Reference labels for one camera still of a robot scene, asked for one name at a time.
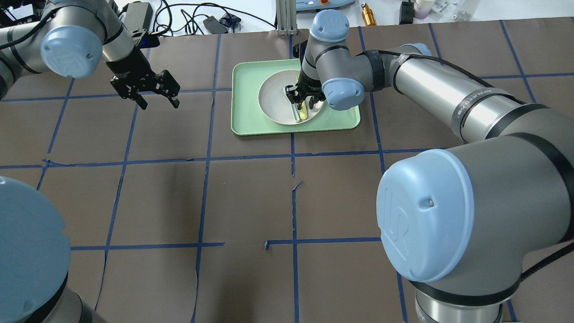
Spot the light green tray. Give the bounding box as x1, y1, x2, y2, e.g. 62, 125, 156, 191
231, 59, 361, 135

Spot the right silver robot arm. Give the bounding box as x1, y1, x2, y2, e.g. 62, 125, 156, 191
285, 9, 573, 323

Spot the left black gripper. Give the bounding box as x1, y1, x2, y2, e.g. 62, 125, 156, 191
109, 63, 181, 110

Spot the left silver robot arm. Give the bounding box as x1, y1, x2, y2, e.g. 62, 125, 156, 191
0, 0, 180, 323

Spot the black power adapter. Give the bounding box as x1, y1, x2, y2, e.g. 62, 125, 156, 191
203, 16, 228, 35

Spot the yellow plastic fork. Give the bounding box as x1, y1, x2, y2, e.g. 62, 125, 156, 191
299, 101, 309, 121

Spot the pale green plastic spoon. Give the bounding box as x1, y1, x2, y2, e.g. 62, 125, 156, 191
291, 104, 302, 123

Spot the aluminium frame post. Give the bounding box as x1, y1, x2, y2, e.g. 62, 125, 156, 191
275, 0, 299, 35

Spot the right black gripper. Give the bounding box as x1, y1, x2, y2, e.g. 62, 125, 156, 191
285, 74, 326, 110

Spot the white round plate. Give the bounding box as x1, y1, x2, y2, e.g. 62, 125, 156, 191
258, 70, 321, 125

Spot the gold cylinder connector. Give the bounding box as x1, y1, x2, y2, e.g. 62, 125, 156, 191
361, 2, 377, 26

